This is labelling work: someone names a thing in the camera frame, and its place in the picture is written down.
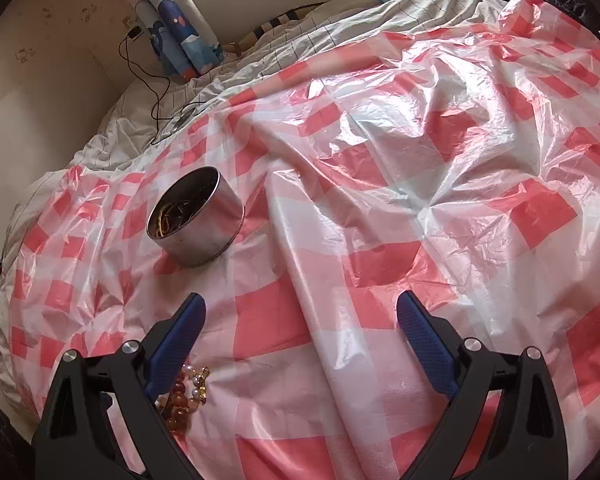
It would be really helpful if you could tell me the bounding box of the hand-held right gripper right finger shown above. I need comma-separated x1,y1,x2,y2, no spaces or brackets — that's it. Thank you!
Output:
396,290,570,480

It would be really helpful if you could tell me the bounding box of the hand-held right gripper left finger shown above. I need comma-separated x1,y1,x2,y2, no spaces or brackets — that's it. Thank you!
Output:
32,292,207,480

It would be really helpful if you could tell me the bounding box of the pearl and gold bead bracelet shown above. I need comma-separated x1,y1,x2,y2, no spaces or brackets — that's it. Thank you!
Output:
186,365,212,407

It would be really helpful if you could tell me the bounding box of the amber bead bracelet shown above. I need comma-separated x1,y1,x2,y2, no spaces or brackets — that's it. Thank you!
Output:
156,369,202,434

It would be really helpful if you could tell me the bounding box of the round metal tin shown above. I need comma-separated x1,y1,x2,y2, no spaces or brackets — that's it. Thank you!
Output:
146,165,245,267

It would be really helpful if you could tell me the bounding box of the pile of braided bracelets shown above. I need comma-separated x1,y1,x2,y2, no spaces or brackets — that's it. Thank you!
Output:
149,199,193,239

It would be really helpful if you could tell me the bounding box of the red white checkered plastic sheet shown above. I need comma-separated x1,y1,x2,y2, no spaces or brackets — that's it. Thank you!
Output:
0,0,600,480

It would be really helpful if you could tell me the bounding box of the blue cartoon print curtain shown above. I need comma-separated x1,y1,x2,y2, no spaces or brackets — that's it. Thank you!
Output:
116,0,224,82

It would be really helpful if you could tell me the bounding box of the white grid-line quilt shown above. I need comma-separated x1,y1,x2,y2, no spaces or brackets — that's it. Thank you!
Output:
0,0,497,401

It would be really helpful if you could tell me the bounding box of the striped pillow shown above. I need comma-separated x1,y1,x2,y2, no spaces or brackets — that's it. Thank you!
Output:
229,1,332,57

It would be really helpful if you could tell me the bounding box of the black charging cable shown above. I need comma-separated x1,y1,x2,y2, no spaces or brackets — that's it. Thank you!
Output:
119,32,202,147

